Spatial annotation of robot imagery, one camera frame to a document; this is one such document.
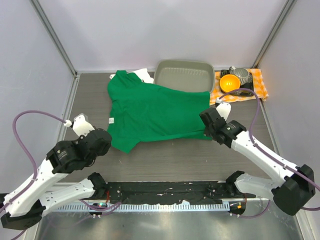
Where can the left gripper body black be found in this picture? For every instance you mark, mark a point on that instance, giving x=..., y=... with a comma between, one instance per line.
x=92, y=160

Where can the grey striped mug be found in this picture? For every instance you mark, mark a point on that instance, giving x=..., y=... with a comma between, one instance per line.
x=243, y=74

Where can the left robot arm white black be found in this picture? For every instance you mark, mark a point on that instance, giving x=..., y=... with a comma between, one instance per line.
x=32, y=200

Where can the white folded daisy t shirt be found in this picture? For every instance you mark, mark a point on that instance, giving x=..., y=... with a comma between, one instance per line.
x=145, y=75

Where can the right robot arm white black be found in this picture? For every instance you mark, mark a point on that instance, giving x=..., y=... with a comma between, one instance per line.
x=289, y=186

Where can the black floral square plate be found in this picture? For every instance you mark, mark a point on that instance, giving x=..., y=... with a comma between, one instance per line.
x=244, y=90

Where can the green t shirt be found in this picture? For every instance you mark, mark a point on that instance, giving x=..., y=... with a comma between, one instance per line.
x=145, y=112

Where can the orange bowl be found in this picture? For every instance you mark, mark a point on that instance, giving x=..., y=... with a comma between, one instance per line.
x=229, y=82

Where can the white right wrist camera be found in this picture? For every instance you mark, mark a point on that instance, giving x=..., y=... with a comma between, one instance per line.
x=223, y=108

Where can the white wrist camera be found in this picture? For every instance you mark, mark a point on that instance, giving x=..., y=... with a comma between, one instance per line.
x=223, y=108
x=80, y=125

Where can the grey plastic tray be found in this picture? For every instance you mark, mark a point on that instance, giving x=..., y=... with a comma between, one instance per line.
x=185, y=75

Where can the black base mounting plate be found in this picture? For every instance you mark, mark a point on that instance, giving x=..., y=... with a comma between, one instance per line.
x=169, y=192

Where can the slotted cable duct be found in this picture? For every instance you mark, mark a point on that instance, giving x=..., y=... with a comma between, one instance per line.
x=77, y=207

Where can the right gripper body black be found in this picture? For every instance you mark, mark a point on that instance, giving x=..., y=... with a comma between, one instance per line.
x=209, y=132

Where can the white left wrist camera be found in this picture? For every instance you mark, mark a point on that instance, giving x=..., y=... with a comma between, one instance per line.
x=80, y=125

